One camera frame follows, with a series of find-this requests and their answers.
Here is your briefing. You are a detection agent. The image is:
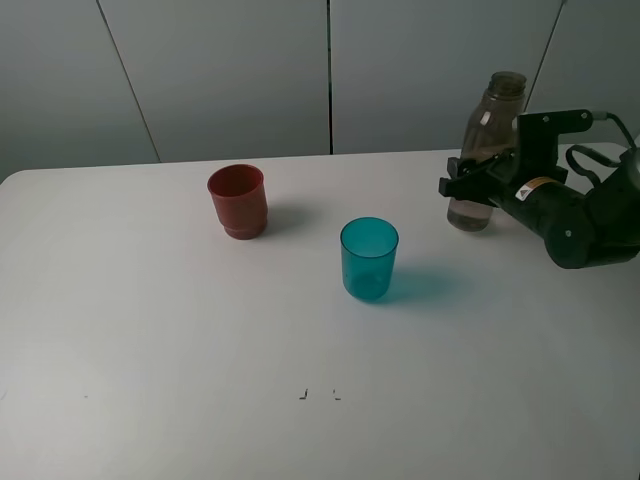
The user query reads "teal translucent plastic cup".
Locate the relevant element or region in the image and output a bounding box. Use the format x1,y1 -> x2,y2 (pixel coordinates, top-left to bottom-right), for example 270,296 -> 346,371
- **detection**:
340,217 -> 399,302

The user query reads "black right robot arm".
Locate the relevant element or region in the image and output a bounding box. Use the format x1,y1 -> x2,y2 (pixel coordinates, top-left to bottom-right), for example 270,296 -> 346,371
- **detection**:
439,145 -> 639,269

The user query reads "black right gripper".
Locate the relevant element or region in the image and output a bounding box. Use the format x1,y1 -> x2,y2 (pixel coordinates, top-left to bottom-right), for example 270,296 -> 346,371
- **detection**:
438,152 -> 583,235

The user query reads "red plastic cup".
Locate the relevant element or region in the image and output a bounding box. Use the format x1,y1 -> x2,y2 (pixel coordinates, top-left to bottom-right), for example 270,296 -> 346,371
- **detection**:
207,164 -> 268,240

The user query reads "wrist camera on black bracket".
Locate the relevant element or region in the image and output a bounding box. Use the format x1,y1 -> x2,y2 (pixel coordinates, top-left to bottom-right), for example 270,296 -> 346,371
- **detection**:
515,109 -> 594,176

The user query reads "smoky transparent water bottle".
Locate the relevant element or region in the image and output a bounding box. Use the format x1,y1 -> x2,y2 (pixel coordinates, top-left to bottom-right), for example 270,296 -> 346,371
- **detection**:
447,71 -> 527,233

